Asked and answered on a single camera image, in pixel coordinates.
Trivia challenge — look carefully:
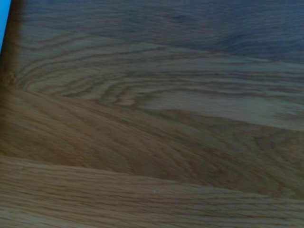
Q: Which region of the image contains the light blue cloth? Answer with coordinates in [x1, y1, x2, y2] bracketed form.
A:
[0, 0, 12, 54]

